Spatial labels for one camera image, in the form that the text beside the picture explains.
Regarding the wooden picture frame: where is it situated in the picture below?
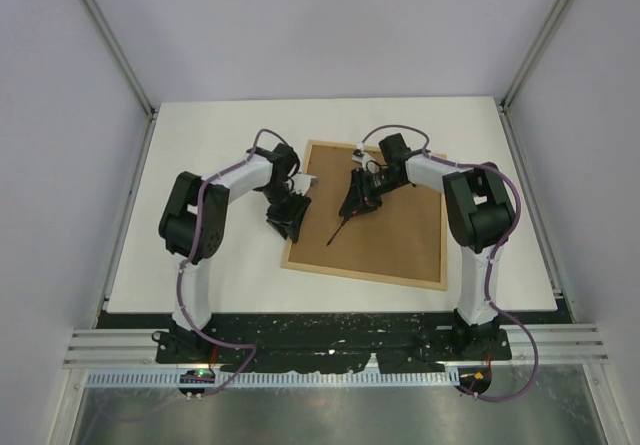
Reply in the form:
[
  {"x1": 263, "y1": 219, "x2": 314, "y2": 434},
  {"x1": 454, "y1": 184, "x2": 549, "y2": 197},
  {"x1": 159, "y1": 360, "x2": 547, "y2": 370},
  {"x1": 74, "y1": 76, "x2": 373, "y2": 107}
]
[{"x1": 281, "y1": 141, "x2": 448, "y2": 291}]

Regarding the right aluminium corner post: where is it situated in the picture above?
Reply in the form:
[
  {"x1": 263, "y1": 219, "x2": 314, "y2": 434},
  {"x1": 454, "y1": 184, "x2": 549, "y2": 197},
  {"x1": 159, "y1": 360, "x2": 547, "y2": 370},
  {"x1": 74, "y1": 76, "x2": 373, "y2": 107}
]
[{"x1": 498, "y1": 0, "x2": 594, "y2": 114}]

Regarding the white slotted cable duct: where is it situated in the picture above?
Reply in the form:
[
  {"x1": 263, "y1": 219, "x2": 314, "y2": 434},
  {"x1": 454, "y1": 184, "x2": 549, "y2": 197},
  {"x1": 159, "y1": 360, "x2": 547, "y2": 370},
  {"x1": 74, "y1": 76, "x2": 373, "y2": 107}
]
[{"x1": 85, "y1": 367, "x2": 459, "y2": 389}]

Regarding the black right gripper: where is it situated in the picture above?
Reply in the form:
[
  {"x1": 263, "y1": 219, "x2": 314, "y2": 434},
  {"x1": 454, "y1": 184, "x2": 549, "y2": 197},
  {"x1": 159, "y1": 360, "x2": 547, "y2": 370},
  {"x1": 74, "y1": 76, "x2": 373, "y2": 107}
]
[{"x1": 340, "y1": 167, "x2": 405, "y2": 219}]

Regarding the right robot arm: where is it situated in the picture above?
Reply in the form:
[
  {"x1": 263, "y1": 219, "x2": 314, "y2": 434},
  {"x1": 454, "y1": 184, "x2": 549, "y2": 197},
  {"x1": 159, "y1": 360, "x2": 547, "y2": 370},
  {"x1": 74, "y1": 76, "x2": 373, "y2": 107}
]
[{"x1": 339, "y1": 133, "x2": 521, "y2": 359}]

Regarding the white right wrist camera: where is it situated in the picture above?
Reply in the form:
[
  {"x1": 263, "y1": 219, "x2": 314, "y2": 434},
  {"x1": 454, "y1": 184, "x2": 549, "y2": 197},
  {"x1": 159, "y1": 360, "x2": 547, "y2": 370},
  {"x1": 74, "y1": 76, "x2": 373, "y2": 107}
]
[{"x1": 351, "y1": 142, "x2": 375, "y2": 169}]

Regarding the left aluminium corner post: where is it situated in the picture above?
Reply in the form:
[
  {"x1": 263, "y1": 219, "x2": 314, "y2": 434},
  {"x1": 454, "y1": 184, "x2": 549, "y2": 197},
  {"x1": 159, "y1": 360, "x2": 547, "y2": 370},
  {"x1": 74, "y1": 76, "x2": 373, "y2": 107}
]
[{"x1": 62, "y1": 0, "x2": 157, "y2": 119}]

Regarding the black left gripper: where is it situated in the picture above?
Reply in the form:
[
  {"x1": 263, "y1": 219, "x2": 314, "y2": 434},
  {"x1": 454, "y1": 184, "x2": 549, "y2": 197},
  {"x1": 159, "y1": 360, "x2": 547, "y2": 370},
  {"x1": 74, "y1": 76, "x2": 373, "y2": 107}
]
[{"x1": 261, "y1": 184, "x2": 312, "y2": 243}]

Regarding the black speckled base plate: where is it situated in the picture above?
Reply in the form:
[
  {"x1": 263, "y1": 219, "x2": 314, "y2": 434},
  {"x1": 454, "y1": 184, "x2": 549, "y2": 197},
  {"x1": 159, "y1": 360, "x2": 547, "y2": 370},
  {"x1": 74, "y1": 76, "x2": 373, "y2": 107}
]
[{"x1": 97, "y1": 308, "x2": 514, "y2": 374}]

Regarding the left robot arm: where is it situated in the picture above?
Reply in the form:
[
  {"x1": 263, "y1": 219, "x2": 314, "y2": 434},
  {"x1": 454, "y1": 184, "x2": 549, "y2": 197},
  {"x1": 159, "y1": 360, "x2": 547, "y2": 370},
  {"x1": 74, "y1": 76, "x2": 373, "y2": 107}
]
[{"x1": 153, "y1": 143, "x2": 314, "y2": 363}]

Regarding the aluminium corner post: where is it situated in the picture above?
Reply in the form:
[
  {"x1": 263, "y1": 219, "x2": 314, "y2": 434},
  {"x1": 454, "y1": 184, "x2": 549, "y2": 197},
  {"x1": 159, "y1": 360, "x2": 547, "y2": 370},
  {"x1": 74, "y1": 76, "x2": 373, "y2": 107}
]
[
  {"x1": 498, "y1": 0, "x2": 594, "y2": 114},
  {"x1": 62, "y1": 0, "x2": 157, "y2": 119}
]

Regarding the aluminium rail across front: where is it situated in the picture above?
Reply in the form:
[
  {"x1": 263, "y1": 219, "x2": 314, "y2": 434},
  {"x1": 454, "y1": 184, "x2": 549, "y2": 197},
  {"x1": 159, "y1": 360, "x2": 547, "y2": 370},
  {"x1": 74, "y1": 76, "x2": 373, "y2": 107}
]
[{"x1": 64, "y1": 324, "x2": 609, "y2": 373}]

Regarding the red handled screwdriver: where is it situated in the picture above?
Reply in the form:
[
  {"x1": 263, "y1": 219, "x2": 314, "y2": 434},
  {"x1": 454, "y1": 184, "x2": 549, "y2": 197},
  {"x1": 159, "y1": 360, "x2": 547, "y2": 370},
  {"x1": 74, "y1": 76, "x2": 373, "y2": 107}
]
[{"x1": 326, "y1": 217, "x2": 351, "y2": 247}]

